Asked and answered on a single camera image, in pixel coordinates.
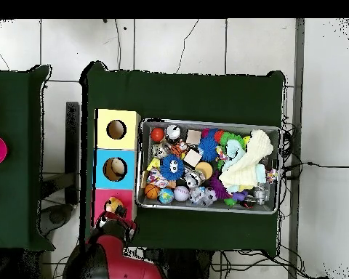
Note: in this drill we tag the tan plush lion toy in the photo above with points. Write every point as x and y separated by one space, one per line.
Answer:
113 203

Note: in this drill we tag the tiger plush toy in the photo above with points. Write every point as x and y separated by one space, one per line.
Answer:
179 149

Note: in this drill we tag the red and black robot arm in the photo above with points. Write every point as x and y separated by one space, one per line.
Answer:
125 264

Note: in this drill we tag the wooden box with three holes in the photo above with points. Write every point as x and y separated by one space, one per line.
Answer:
116 144

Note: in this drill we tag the small orange basketball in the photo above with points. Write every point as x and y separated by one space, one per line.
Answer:
152 191

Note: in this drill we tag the globe print ball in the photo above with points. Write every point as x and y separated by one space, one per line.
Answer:
165 196

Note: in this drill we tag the white baseball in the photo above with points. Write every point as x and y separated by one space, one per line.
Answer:
181 193

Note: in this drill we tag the blue spiky ball with eyes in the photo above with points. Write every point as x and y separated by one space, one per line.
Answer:
172 171

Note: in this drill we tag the plain orange ball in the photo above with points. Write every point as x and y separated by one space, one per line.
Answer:
157 134

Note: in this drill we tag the plain wooden cube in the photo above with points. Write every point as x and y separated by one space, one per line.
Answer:
192 158

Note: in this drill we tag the dark green side tablecloth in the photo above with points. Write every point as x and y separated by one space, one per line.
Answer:
14 189

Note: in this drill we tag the mint green cloth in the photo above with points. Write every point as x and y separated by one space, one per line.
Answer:
234 151

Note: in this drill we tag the cream knitted cloth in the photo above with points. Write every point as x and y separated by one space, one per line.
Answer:
244 171

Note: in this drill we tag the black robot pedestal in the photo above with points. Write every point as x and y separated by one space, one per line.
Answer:
186 267

